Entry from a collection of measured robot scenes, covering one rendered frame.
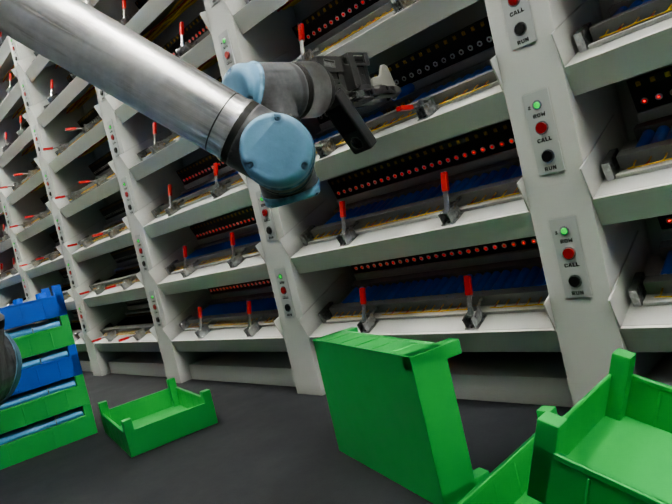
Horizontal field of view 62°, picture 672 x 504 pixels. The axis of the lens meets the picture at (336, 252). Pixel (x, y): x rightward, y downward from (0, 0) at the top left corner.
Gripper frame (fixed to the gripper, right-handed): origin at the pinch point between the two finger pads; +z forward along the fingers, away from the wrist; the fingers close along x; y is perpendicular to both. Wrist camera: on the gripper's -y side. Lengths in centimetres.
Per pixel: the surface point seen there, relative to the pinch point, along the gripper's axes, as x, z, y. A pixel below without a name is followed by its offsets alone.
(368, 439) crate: -5, -33, -53
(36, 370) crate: 88, -52, -37
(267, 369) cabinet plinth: 61, -4, -55
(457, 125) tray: -15.1, -4.7, -9.8
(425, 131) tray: -8.8, -5.0, -9.0
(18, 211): 246, -1, 24
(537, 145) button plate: -28.5, -6.2, -16.8
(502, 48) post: -26.3, -5.3, -1.2
